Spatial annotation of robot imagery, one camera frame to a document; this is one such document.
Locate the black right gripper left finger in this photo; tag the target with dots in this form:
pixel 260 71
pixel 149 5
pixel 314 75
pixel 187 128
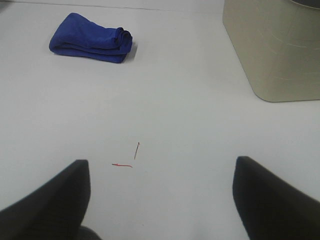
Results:
pixel 54 211

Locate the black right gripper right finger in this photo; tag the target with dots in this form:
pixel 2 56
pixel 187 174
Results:
pixel 269 207

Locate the blue towel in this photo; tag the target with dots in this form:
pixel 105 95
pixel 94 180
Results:
pixel 77 36

